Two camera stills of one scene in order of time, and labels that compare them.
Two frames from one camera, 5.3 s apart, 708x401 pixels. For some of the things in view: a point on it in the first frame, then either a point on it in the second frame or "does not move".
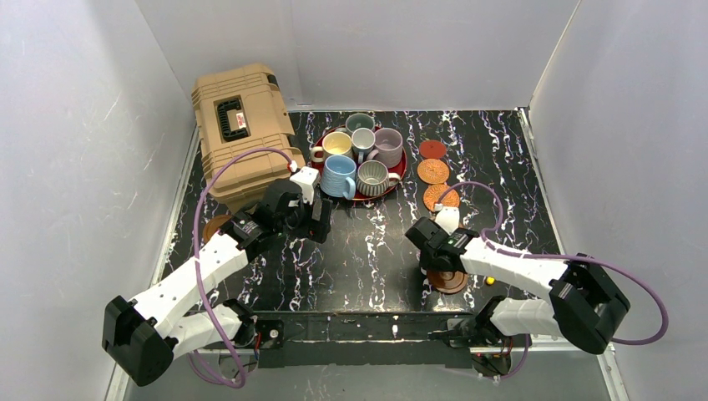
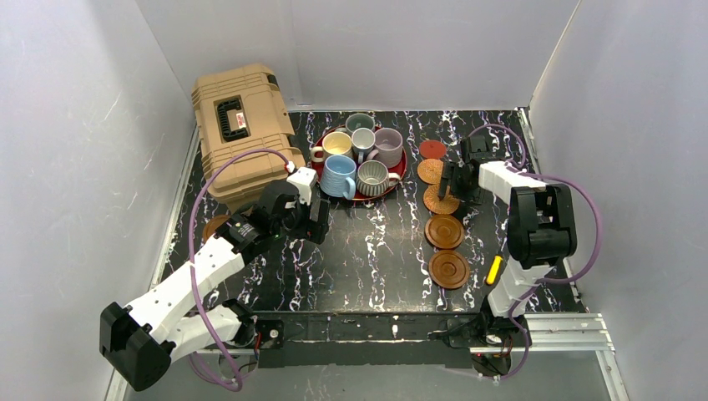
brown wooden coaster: (447, 281) does not move
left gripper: (320, 220) does not move
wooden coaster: (212, 225) does not move
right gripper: (430, 261) → (458, 178)
